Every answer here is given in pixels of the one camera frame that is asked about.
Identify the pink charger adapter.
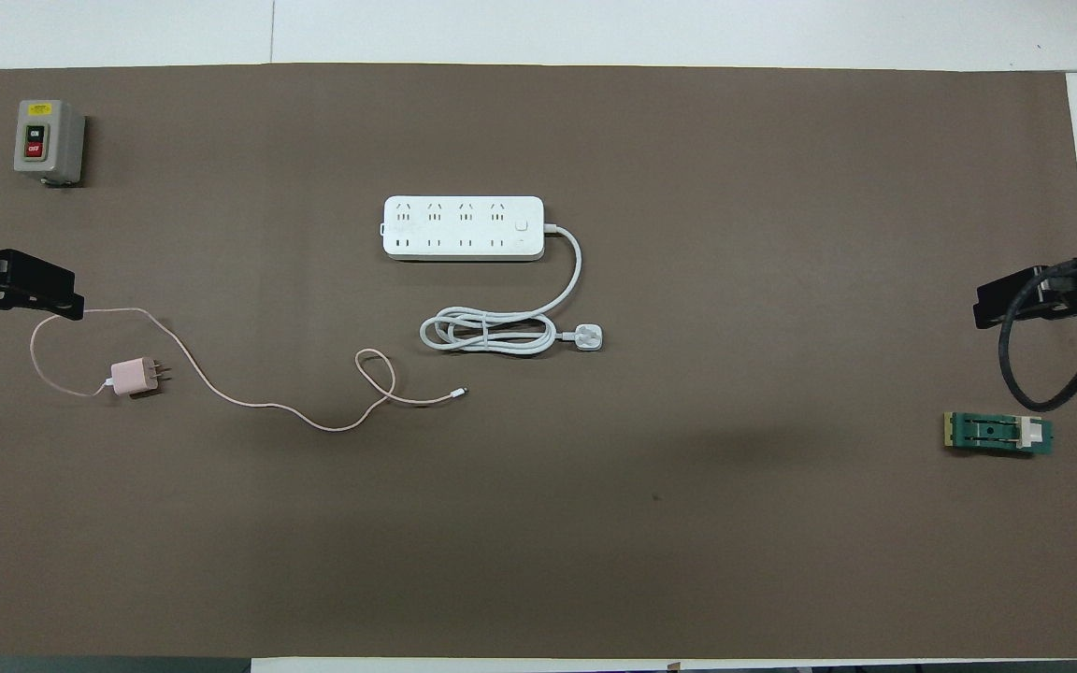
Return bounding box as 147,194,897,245
107,356,173,402

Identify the pink charging cable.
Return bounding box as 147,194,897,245
29,306,470,434

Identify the white power strip with cord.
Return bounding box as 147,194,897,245
381,193,607,357

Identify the brown table mat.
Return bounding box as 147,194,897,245
0,63,1077,661

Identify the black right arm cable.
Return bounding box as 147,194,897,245
998,256,1077,413

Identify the green knife switch yellow base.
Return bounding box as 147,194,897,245
942,410,1056,460

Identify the grey push-button switch box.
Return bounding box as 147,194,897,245
12,98,89,189

